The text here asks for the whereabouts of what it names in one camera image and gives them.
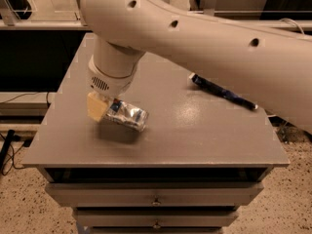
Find blue chip bag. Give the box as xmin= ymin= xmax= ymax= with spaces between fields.
xmin=189 ymin=73 xmax=258 ymax=110

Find drawer with knob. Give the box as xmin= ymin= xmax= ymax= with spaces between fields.
xmin=46 ymin=182 xmax=263 ymax=208
xmin=73 ymin=208 xmax=238 ymax=227

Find silver redbull can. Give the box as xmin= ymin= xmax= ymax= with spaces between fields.
xmin=104 ymin=98 xmax=148 ymax=132

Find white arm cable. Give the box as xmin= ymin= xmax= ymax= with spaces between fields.
xmin=280 ymin=17 xmax=306 ymax=36

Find metal railing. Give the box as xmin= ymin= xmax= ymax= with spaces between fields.
xmin=1 ymin=0 xmax=312 ymax=30

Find black floor cables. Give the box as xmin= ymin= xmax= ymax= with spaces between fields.
xmin=0 ymin=129 xmax=33 ymax=176

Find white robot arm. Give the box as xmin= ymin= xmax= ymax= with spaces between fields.
xmin=80 ymin=0 xmax=312 ymax=132

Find lower drawer with knob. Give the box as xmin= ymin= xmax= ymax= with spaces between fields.
xmin=73 ymin=208 xmax=238 ymax=227

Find top drawer with knob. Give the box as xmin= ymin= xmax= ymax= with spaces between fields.
xmin=46 ymin=182 xmax=263 ymax=208

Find grey drawer cabinet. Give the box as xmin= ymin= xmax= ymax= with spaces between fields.
xmin=23 ymin=34 xmax=289 ymax=234

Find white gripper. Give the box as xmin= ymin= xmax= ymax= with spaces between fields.
xmin=87 ymin=58 xmax=137 ymax=122

